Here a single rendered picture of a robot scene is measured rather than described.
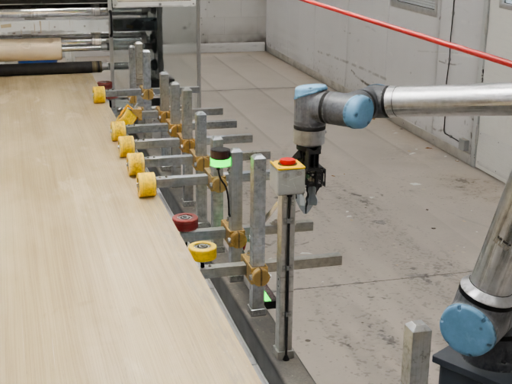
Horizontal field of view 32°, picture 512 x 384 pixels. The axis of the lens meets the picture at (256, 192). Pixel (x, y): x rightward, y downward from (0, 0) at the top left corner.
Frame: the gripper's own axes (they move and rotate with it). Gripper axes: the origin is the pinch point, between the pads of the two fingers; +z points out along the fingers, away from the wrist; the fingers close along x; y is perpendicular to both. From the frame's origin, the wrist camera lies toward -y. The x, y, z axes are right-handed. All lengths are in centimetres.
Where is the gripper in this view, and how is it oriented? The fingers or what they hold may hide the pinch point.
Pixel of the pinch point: (304, 208)
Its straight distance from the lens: 257.9
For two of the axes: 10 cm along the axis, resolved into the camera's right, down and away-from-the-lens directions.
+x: 9.6, -0.7, 2.6
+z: -0.1, 9.5, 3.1
